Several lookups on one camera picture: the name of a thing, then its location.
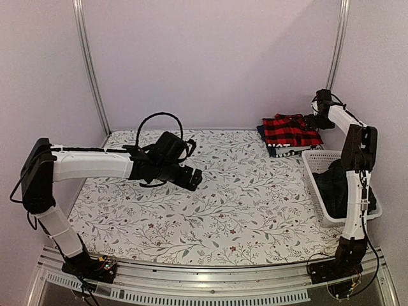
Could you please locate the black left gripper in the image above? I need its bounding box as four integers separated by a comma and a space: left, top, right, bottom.
156, 162, 202, 191

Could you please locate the red black plaid shirt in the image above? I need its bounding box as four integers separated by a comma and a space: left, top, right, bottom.
262, 114, 323, 147

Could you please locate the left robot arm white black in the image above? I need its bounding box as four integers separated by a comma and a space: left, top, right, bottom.
10, 129, 203, 277

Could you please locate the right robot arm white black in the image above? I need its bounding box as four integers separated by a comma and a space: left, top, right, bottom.
305, 89, 377, 278

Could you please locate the white plastic laundry basket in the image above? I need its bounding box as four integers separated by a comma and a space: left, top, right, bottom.
301, 149, 383, 228

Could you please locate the folded navy blue shirt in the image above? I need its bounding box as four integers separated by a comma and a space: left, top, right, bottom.
256, 125, 322, 158

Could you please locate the dark green plaid garment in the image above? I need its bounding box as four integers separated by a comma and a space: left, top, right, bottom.
312, 159, 379, 220

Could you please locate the floral patterned table cloth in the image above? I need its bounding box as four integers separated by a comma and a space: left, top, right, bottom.
68, 131, 342, 266

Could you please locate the right aluminium frame post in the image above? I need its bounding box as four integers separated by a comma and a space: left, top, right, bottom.
326, 0, 351, 90

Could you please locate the aluminium frame post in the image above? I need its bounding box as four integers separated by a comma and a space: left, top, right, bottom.
72, 0, 112, 136
326, 0, 351, 90

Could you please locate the aluminium front rail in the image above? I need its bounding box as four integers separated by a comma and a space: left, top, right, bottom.
25, 247, 400, 305

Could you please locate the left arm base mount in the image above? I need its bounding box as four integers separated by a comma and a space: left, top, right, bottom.
62, 252, 117, 284

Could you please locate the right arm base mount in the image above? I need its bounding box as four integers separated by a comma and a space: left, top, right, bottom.
306, 237, 368, 300

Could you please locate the left aluminium frame post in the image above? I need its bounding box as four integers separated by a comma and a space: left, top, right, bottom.
72, 0, 112, 136

